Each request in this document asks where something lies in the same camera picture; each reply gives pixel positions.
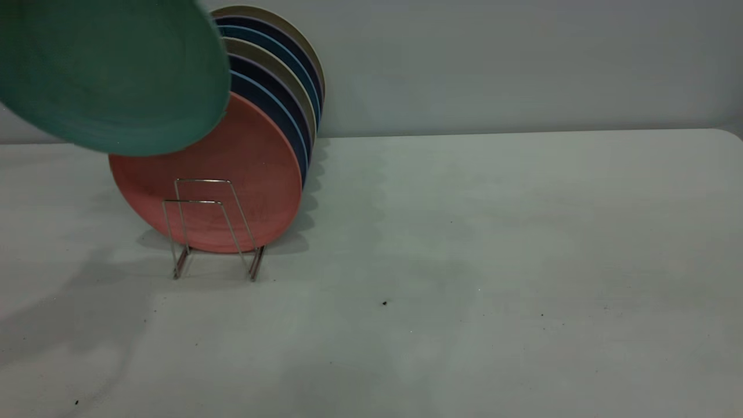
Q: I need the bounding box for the beige plate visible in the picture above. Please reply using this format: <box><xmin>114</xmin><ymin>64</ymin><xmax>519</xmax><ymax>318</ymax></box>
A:
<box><xmin>223</xmin><ymin>37</ymin><xmax>319</xmax><ymax>147</ymax></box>
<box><xmin>210</xmin><ymin>6</ymin><xmax>326</xmax><ymax>109</ymax></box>

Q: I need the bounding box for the green round plate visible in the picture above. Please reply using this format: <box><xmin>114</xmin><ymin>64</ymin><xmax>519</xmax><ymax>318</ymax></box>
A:
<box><xmin>0</xmin><ymin>0</ymin><xmax>232</xmax><ymax>157</ymax></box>

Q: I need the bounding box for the metal wire plate rack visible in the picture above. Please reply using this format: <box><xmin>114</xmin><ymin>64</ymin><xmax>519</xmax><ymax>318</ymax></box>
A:
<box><xmin>161</xmin><ymin>178</ymin><xmax>266</xmax><ymax>283</ymax></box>

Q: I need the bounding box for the pink round plate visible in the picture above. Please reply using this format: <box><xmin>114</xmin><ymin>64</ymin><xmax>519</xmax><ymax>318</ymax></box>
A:
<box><xmin>109</xmin><ymin>92</ymin><xmax>304</xmax><ymax>255</ymax></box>

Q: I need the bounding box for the dark purple plate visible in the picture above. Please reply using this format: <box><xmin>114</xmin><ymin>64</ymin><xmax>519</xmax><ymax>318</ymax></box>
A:
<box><xmin>214</xmin><ymin>16</ymin><xmax>324</xmax><ymax>112</ymax></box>
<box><xmin>228</xmin><ymin>53</ymin><xmax>315</xmax><ymax>165</ymax></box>

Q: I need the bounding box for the teal blue plate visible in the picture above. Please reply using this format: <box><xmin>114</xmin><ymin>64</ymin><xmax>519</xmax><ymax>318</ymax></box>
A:
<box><xmin>218</xmin><ymin>26</ymin><xmax>322</xmax><ymax>126</ymax></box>

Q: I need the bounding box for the navy plate with light-blue rim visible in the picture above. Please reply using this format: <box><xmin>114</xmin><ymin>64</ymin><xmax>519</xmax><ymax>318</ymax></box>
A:
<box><xmin>230</xmin><ymin>71</ymin><xmax>310</xmax><ymax>188</ymax></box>

